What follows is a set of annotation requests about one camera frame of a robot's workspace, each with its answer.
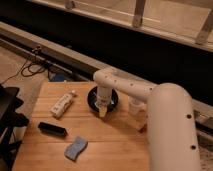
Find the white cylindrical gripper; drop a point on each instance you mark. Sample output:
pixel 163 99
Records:
pixel 103 99

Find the dark ceramic bowl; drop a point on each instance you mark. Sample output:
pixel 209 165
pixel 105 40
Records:
pixel 92 99

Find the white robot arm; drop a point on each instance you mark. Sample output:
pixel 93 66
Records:
pixel 171 131

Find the translucent plastic cup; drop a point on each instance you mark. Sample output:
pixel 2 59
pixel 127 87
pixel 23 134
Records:
pixel 135 106

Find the blue sponge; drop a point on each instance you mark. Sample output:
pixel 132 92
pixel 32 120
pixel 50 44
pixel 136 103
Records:
pixel 73 150

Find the white tube bottle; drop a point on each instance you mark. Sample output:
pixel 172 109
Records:
pixel 60 107

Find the wooden table board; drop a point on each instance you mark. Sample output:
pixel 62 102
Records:
pixel 114 144

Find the blue object on floor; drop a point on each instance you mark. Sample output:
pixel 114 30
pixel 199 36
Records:
pixel 57 78

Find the black rectangular box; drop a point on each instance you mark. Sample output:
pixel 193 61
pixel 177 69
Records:
pixel 52 129

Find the black chair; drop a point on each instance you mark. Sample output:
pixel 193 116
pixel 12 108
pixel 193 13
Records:
pixel 9 119

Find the metal window rail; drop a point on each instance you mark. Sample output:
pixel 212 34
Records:
pixel 148 57

